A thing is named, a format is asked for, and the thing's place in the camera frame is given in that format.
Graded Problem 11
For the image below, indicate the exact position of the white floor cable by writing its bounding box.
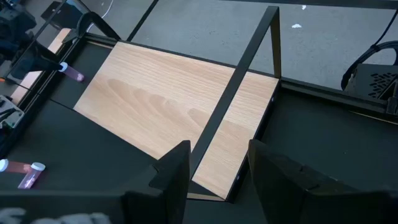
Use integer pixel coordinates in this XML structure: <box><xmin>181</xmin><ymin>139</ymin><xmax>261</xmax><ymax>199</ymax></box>
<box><xmin>86</xmin><ymin>0</ymin><xmax>114</xmax><ymax>32</ymax></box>

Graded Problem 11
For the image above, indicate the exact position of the silver mounting bracket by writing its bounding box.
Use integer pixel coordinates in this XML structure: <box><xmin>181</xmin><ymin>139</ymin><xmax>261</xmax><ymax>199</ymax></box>
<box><xmin>0</xmin><ymin>95</ymin><xmax>25</xmax><ymax>129</ymax></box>

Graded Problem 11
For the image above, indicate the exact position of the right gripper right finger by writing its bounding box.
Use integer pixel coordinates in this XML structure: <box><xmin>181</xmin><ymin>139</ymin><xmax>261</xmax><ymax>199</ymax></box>
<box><xmin>248</xmin><ymin>139</ymin><xmax>343</xmax><ymax>224</ymax></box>

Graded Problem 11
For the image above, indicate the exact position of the black perforated computer case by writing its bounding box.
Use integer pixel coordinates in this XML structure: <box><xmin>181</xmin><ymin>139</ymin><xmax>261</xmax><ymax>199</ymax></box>
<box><xmin>344</xmin><ymin>63</ymin><xmax>398</xmax><ymax>114</ymax></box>

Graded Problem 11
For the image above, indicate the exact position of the wooden shelf black metal frame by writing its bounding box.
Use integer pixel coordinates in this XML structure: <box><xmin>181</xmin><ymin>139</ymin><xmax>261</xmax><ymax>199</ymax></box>
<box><xmin>70</xmin><ymin>5</ymin><xmax>282</xmax><ymax>203</ymax></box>

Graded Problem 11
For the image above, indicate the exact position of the black metal table frame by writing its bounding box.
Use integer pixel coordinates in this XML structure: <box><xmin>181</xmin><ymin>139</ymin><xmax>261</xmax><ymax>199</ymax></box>
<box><xmin>0</xmin><ymin>30</ymin><xmax>398</xmax><ymax>156</ymax></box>

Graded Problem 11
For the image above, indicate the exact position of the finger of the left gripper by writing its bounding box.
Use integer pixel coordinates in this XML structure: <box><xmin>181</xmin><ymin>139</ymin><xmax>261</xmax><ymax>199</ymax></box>
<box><xmin>29</xmin><ymin>51</ymin><xmax>63</xmax><ymax>74</ymax></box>

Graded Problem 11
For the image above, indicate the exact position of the thick black cable loop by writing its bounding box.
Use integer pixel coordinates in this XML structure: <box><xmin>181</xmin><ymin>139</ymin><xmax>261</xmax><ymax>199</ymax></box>
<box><xmin>340</xmin><ymin>40</ymin><xmax>398</xmax><ymax>91</ymax></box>

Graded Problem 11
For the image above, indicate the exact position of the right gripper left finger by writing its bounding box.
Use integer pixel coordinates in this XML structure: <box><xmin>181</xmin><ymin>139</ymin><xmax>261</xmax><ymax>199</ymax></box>
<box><xmin>124</xmin><ymin>139</ymin><xmax>192</xmax><ymax>224</ymax></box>

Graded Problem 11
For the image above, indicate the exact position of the long black cable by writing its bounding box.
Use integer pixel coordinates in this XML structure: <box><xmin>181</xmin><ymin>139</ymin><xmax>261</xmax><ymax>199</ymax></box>
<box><xmin>374</xmin><ymin>8</ymin><xmax>398</xmax><ymax>47</ymax></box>

